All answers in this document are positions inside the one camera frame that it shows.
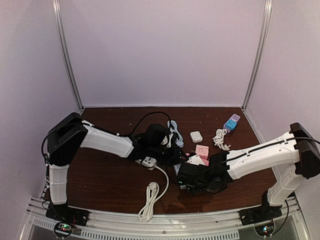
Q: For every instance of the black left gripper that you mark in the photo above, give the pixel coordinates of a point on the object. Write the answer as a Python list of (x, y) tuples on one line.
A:
[(174, 158)]

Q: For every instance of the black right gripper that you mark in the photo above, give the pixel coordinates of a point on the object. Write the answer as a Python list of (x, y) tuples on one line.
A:
[(196, 190)]

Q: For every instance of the pink triangular socket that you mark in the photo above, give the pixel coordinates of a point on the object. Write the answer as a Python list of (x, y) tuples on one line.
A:
[(197, 160)]

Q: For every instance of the pink cube socket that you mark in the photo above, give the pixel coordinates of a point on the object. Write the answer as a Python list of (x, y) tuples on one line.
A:
[(202, 151)]

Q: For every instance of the white square adapter plug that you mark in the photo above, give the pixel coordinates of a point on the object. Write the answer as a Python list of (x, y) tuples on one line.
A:
[(196, 136)]

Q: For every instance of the blue square adapter plug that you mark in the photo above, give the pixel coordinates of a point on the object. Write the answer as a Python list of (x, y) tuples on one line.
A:
[(230, 125)]

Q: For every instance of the blue-grey power strip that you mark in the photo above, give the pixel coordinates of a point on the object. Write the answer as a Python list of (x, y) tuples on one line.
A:
[(177, 168)]

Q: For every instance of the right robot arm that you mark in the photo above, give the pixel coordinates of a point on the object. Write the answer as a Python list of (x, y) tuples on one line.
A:
[(295, 148)]

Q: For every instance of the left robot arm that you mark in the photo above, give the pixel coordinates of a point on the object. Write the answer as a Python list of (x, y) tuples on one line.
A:
[(62, 142)]

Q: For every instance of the white power strip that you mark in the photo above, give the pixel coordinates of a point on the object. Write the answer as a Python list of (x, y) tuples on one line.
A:
[(149, 163)]

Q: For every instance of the white coiled cable purple strip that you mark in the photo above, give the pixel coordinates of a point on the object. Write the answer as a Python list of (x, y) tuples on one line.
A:
[(218, 139)]

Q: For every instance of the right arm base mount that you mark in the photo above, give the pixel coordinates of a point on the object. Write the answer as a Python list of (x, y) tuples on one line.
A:
[(259, 214)]

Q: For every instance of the aluminium front rail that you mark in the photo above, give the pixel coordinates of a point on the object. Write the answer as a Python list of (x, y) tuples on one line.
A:
[(105, 225)]

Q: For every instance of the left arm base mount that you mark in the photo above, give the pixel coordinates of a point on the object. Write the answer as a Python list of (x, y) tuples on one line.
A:
[(64, 213)]

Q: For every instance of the left aluminium frame post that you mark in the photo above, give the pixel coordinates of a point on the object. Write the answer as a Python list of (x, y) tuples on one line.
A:
[(65, 54)]

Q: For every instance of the aluminium frame post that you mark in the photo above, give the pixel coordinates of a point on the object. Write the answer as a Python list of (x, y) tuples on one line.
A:
[(65, 54), (264, 31)]

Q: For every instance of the right aluminium frame post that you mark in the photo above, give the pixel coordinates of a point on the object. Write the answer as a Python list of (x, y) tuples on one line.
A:
[(264, 31)]

